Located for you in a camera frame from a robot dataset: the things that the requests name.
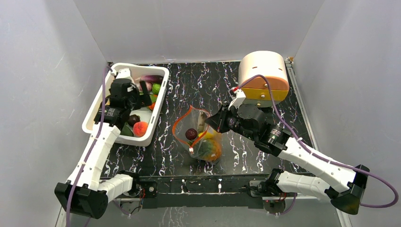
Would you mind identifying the yellow banana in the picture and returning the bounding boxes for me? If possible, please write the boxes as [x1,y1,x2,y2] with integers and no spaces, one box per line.
[198,131,221,140]

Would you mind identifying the clear zip bag orange zipper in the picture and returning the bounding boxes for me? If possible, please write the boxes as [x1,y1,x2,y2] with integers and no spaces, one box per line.
[172,105,222,165]

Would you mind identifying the toy pineapple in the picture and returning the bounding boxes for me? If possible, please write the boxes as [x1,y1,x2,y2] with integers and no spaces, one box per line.
[189,139,222,163]

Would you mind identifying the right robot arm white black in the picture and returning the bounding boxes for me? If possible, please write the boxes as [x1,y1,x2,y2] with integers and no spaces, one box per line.
[205,104,370,215]

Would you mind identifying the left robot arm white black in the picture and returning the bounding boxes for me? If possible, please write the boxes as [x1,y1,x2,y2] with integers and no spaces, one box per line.
[54,78,151,219]

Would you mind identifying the red tomato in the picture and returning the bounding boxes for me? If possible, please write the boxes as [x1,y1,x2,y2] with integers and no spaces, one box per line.
[148,102,156,111]

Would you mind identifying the red onion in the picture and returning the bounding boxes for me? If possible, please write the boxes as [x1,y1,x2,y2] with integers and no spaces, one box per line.
[145,82,153,92]

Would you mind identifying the green vegetable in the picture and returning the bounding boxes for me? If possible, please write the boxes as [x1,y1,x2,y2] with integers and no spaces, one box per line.
[152,83,161,96]

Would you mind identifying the purple eggplant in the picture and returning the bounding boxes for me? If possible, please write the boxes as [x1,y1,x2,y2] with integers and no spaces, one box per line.
[140,75,164,84]

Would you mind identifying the peach fruit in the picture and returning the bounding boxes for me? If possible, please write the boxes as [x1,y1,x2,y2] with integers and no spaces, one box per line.
[133,121,148,138]

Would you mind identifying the white plastic bin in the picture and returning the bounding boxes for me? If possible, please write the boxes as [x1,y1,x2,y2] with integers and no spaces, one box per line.
[81,62,170,147]

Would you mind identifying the round drawer cabinet cream orange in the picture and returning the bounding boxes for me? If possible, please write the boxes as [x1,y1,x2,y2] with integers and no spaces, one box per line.
[238,51,289,108]

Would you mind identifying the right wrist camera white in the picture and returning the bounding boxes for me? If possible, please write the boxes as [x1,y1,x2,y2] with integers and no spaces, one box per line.
[228,87,246,110]

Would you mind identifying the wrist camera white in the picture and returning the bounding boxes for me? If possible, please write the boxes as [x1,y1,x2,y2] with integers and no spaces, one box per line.
[115,68,133,81]
[228,87,246,110]

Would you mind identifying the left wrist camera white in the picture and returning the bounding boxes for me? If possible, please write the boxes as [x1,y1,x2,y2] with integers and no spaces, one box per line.
[115,68,133,81]

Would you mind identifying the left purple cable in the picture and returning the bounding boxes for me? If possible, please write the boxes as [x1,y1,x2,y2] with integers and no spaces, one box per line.
[65,65,115,227]

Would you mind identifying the purple cable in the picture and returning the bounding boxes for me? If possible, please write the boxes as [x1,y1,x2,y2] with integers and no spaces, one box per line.
[65,65,115,227]
[233,74,400,209]

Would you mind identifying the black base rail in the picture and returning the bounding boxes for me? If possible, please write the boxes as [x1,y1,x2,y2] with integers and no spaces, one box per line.
[117,174,286,209]

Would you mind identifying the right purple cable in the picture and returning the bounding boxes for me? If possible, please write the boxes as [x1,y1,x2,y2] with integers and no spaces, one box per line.
[233,74,400,209]

